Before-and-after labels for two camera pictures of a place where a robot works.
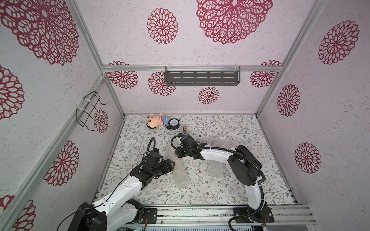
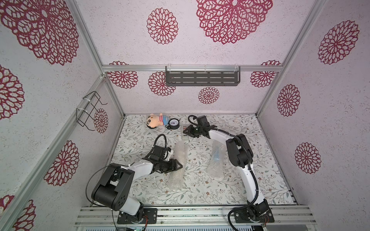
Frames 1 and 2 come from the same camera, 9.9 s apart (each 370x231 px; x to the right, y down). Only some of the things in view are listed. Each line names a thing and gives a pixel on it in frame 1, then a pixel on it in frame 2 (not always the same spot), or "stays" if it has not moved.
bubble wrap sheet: [218, 170] stays
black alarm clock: [174, 123] stays
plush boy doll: [153, 121] stays
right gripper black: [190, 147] -> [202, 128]
